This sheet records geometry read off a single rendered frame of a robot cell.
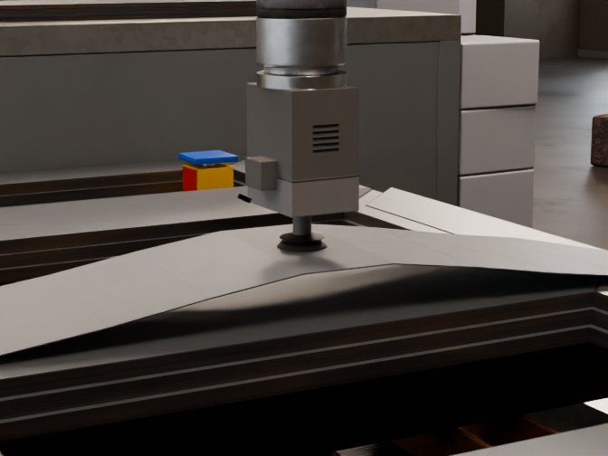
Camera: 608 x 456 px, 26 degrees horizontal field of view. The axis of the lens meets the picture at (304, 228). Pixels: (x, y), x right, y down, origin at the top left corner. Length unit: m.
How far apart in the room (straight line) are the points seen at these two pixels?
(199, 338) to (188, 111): 0.95
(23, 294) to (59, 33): 0.80
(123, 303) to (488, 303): 0.31
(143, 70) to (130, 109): 0.06
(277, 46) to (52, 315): 0.28
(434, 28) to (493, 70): 2.66
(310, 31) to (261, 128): 0.10
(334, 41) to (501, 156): 3.79
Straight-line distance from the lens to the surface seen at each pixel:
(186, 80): 1.93
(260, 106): 1.11
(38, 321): 1.03
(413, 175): 2.13
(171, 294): 1.03
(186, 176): 1.73
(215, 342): 1.01
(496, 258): 1.18
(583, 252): 1.30
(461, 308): 1.11
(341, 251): 1.11
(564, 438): 0.83
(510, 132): 4.86
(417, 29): 2.10
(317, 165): 1.07
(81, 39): 1.87
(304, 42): 1.07
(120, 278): 1.10
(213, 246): 1.15
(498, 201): 4.87
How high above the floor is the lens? 1.14
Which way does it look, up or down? 12 degrees down
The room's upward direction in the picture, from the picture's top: straight up
